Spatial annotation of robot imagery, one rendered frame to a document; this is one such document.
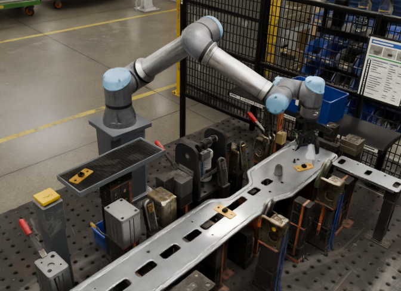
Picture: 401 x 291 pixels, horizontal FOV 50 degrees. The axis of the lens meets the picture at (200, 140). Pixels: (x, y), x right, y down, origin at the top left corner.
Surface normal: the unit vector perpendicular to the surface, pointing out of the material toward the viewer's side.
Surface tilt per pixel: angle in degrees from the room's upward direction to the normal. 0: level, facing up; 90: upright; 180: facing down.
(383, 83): 90
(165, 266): 0
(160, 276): 0
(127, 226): 90
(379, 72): 90
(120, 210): 0
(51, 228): 90
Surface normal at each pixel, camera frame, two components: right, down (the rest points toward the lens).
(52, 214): 0.73, 0.36
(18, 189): 0.03, -0.86
